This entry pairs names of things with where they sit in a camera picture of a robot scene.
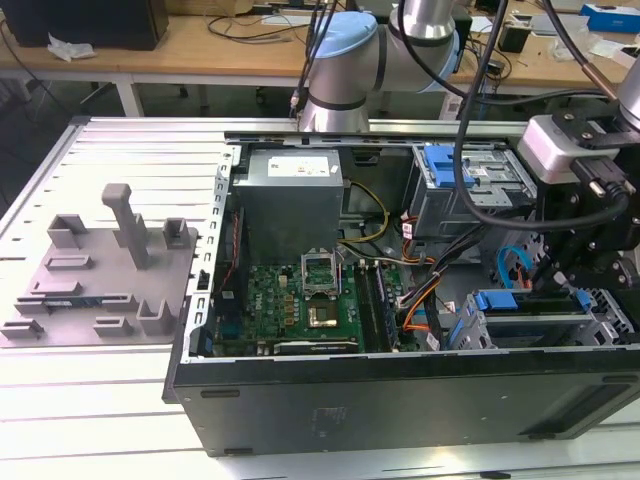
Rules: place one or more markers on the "black open PC case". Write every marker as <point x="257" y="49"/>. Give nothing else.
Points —
<point x="350" y="400"/>

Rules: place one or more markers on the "flat grey box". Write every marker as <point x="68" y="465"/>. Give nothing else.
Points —
<point x="542" y="27"/>

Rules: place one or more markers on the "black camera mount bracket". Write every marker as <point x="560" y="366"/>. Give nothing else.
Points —
<point x="600" y="130"/>

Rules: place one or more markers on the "black RAM slot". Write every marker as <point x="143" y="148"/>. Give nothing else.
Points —
<point x="377" y="315"/>
<point x="367" y="310"/>

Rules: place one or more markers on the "silver metal drive cage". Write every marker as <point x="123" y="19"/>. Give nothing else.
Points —
<point x="440" y="215"/>

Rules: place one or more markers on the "clear plastic packets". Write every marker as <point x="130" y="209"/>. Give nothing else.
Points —
<point x="575" y="40"/>

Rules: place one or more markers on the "thin metal locking lever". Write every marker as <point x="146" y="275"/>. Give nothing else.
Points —
<point x="341" y="280"/>

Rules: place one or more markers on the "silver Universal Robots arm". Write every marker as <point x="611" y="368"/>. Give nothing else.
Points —
<point x="345" y="75"/>

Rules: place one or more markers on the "green motherboard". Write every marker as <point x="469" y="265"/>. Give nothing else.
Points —
<point x="270" y="300"/>

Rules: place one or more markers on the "RAM stick with blue heatspreader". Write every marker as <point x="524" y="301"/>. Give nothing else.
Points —
<point x="387" y="310"/>

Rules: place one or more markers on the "black graphics card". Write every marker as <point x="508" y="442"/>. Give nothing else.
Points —
<point x="315" y="346"/>

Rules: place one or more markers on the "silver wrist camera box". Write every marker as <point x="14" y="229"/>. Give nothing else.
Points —
<point x="545" y="150"/>

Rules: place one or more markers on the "long wooden desk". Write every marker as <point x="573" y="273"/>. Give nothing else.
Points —
<point x="200" y="55"/>

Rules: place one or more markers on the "wooden desk with boxes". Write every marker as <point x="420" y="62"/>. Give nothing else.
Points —
<point x="550" y="75"/>

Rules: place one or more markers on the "blue cardboard box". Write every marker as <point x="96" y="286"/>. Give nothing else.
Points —
<point x="610" y="20"/>

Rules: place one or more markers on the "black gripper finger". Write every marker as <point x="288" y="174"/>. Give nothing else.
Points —
<point x="565" y="230"/>
<point x="602" y="270"/>

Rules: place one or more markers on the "crumpled clear plastic bag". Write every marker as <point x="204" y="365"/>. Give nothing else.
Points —
<point x="70" y="50"/>

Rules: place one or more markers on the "small black box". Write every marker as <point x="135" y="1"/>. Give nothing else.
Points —
<point x="512" y="39"/>

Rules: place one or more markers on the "RAM stick with blue label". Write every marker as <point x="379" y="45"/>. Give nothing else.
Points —
<point x="70" y="303"/>

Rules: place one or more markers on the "large black box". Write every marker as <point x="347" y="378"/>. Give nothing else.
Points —
<point x="85" y="25"/>

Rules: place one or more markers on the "white and black box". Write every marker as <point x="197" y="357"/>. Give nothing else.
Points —
<point x="627" y="55"/>

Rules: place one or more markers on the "grey Dell power supply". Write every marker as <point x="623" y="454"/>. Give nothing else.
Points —
<point x="285" y="215"/>

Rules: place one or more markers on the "silver metal disk bay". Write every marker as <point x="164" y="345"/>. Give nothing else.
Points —
<point x="600" y="327"/>

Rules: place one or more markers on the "grey plastic parts rack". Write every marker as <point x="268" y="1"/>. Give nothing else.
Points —
<point x="100" y="280"/>

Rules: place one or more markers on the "CPU socket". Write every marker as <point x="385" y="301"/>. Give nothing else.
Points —
<point x="322" y="316"/>

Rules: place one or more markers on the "blue plastic drive latch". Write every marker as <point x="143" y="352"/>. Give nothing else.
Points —
<point x="442" y="170"/>

